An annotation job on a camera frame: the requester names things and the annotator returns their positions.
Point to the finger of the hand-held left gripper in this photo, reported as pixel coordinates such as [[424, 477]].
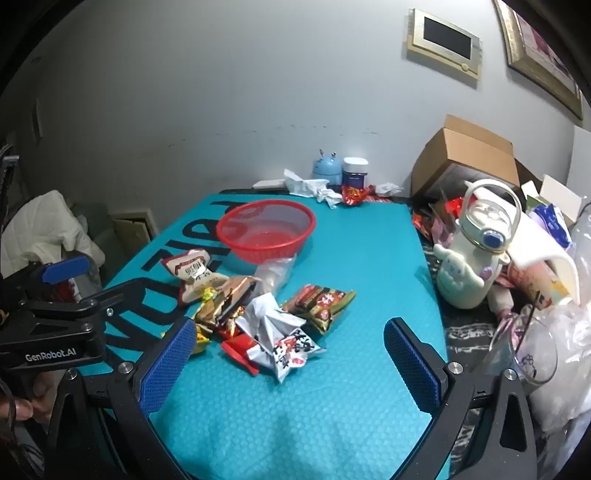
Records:
[[92, 307], [64, 271]]

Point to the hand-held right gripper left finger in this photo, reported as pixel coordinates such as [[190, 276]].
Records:
[[168, 369]]

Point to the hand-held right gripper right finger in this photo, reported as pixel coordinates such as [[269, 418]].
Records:
[[411, 369]]

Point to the yellow candy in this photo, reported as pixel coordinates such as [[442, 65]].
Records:
[[201, 339]]

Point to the yellow green lollipop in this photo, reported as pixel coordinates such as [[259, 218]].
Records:
[[209, 293]]

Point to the brown gold snack packet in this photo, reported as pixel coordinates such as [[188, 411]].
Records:
[[226, 300]]

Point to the white red snack packet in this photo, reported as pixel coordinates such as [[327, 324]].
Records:
[[191, 277]]

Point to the silver white packet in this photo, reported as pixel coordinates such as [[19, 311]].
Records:
[[268, 318]]

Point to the dark red gold snack packet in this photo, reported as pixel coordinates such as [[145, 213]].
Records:
[[318, 304]]

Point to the white packet black red print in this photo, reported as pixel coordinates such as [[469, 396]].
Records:
[[291, 353]]

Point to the clear zip bag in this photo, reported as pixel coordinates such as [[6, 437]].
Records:
[[274, 272]]

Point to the red plastic basket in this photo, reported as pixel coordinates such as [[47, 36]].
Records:
[[265, 230]]

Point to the person's left hand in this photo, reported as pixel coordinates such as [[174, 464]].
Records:
[[34, 408]]

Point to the white quilted jacket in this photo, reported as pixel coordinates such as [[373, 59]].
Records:
[[41, 221]]

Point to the teal bubble mat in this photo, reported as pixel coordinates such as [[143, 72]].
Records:
[[323, 415]]

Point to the cream cartoon water bottle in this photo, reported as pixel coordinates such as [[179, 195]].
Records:
[[466, 272]]

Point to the clear glass cup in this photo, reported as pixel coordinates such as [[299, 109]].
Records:
[[531, 350]]

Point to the pile of red packets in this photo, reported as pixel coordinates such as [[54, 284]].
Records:
[[436, 221]]

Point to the pink printed cup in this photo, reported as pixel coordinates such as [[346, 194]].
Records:
[[535, 284]]

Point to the clear plastic bag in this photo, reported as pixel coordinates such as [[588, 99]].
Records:
[[568, 369]]

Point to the white plastic pitcher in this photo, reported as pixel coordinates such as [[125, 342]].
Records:
[[545, 258]]

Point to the red gold candy wrapper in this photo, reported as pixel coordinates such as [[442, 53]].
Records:
[[354, 196]]

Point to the small white wrapper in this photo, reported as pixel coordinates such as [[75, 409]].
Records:
[[387, 188]]

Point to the blue white printed bag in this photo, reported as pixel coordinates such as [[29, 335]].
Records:
[[551, 226]]

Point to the dark blue jar white lid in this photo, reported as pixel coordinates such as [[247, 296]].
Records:
[[354, 173]]

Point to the crumpled white tissue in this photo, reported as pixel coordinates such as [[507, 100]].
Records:
[[307, 187]]

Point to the white flat case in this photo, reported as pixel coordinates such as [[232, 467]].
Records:
[[268, 184]]

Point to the blue deer humidifier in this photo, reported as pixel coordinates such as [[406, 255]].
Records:
[[325, 168]]

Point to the brown cardboard box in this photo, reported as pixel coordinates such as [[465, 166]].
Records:
[[466, 147]]

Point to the small white carton box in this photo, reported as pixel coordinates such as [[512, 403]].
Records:
[[558, 194]]

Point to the gold framed picture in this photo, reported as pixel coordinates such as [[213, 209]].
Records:
[[540, 50]]

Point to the beige wall hatch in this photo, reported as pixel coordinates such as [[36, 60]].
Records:
[[131, 228]]

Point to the wall intercom panel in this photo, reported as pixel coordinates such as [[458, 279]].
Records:
[[445, 39]]

